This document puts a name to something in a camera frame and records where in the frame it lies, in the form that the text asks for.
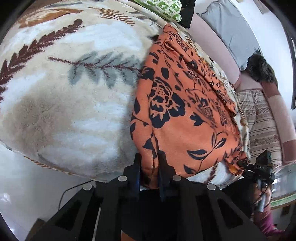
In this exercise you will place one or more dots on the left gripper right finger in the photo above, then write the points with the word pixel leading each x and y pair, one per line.
pixel 196 211

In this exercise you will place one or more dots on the grey pillow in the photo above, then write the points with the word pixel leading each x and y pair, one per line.
pixel 232 28

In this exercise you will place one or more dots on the person right hand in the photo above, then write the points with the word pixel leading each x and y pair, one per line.
pixel 260 192

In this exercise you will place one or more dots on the green white patterned pillow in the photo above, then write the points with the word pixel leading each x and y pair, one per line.
pixel 168 9

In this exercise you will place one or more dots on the orange black floral blouse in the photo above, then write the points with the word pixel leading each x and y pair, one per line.
pixel 183 110

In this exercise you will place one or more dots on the black cloth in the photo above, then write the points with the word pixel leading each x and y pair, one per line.
pixel 187 12

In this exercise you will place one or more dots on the striped beige cushion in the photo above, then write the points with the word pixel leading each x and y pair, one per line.
pixel 263 134

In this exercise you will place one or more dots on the cream leaf print blanket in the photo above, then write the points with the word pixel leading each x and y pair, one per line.
pixel 69 77

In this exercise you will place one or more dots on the glass side table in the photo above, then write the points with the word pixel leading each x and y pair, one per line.
pixel 283 189

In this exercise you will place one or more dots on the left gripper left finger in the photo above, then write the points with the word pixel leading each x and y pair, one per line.
pixel 95 214

